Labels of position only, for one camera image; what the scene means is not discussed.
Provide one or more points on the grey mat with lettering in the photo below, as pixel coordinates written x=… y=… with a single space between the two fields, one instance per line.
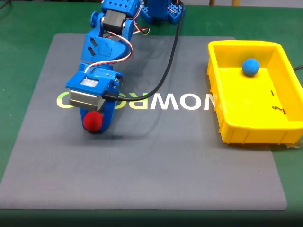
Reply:
x=142 y=153

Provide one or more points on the small black screw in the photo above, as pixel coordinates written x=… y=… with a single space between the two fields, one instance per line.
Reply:
x=272 y=92
x=282 y=110
x=275 y=107

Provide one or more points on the blue ball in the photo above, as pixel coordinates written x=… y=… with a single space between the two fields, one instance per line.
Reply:
x=251 y=67

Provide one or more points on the wooden leg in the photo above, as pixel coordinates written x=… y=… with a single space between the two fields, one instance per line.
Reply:
x=212 y=2
x=235 y=2

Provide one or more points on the clear plastic bag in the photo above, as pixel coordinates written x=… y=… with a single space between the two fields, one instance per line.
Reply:
x=294 y=146

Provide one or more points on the red ball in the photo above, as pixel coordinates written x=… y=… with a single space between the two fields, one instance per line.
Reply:
x=92 y=121

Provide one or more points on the yellow plastic bin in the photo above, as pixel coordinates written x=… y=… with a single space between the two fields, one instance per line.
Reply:
x=251 y=113

